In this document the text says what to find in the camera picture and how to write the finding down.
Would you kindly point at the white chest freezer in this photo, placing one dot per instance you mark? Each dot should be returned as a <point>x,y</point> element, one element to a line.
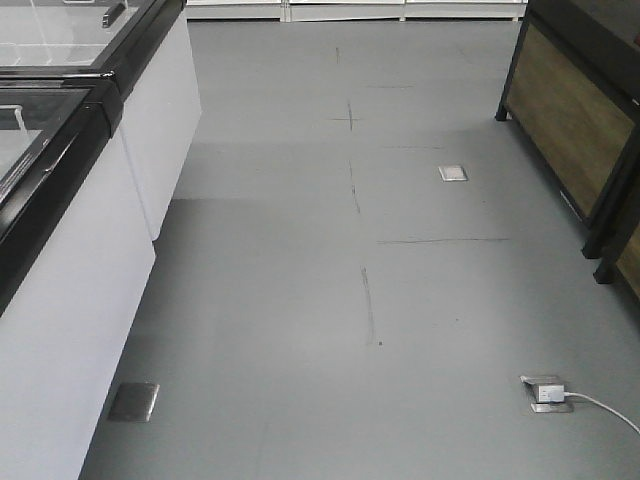
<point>76,255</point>
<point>143,49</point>

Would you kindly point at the black wood display stand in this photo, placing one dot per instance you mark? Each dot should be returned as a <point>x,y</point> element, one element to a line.
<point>573,88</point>

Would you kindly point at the open floor socket box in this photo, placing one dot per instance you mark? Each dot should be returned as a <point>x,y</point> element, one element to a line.
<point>548,392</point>

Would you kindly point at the white chest freezer near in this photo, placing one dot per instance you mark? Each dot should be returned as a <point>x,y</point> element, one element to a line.
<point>76,255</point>

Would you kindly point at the small floor hatch plate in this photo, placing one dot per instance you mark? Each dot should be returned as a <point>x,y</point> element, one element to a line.
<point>452,173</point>

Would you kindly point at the white chest freezer far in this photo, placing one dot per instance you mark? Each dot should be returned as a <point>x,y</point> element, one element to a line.
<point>143,49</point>

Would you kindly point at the steel floor socket plate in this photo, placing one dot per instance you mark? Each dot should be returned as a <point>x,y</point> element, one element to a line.
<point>134,402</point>

